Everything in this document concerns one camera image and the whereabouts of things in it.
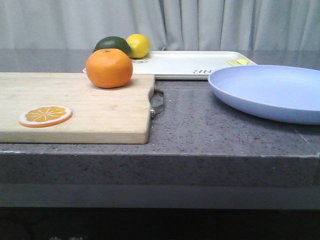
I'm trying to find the orange fruit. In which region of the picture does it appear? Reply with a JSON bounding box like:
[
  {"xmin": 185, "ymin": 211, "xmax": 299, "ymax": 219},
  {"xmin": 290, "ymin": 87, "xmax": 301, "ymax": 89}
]
[{"xmin": 85, "ymin": 48, "xmax": 133, "ymax": 89}]

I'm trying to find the light blue plate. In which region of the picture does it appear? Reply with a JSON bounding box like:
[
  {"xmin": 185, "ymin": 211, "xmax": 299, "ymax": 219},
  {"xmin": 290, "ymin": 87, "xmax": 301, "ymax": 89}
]
[{"xmin": 208, "ymin": 65, "xmax": 320, "ymax": 125}]

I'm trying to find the white rectangular tray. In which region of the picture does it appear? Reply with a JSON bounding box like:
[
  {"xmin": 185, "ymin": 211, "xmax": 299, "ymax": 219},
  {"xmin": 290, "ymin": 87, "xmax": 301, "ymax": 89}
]
[{"xmin": 82, "ymin": 50, "xmax": 259, "ymax": 80}]

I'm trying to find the yellow print on tray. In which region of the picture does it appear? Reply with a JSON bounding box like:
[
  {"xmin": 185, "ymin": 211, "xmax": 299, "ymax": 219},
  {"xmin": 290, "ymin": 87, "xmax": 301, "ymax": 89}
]
[{"xmin": 226, "ymin": 58, "xmax": 250, "ymax": 67}]

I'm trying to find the wooden cutting board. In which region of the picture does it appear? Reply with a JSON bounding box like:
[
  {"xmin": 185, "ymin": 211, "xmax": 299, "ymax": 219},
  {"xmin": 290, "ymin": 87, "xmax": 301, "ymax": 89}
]
[{"xmin": 0, "ymin": 72, "xmax": 155, "ymax": 144}]

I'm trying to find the yellow lemon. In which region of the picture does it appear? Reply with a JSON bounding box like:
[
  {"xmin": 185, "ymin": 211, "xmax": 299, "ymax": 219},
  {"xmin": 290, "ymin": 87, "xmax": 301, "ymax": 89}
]
[{"xmin": 126, "ymin": 33, "xmax": 151, "ymax": 59}]

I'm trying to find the green lime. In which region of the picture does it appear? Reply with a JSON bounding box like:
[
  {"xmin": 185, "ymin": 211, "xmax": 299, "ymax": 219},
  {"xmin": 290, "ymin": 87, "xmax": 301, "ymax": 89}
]
[{"xmin": 93, "ymin": 36, "xmax": 132, "ymax": 56}]

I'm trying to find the grey curtain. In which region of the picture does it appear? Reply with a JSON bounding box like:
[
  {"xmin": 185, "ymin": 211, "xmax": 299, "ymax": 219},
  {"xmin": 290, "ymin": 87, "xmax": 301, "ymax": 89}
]
[{"xmin": 0, "ymin": 0, "xmax": 320, "ymax": 51}]

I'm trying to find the orange slice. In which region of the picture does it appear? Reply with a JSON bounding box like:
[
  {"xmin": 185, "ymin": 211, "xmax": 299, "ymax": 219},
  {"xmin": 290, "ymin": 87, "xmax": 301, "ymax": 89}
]
[{"xmin": 18, "ymin": 105, "xmax": 73, "ymax": 128}]

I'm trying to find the metal cutting board handle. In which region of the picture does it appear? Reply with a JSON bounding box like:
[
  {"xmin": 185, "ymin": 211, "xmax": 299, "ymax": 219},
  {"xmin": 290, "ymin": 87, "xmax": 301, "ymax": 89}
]
[{"xmin": 149, "ymin": 87, "xmax": 165, "ymax": 119}]

